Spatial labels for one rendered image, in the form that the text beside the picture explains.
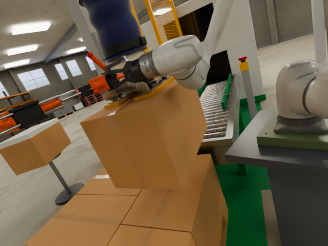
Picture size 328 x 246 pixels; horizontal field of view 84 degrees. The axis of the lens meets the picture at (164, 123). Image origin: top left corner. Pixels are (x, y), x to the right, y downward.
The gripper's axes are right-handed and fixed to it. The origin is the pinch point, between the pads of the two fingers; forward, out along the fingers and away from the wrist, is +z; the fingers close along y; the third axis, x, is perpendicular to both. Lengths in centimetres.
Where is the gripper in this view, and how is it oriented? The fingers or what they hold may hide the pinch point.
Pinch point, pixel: (104, 82)
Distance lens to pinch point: 81.7
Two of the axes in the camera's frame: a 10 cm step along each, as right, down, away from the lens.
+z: -8.8, 1.7, 4.5
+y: 3.3, 8.9, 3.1
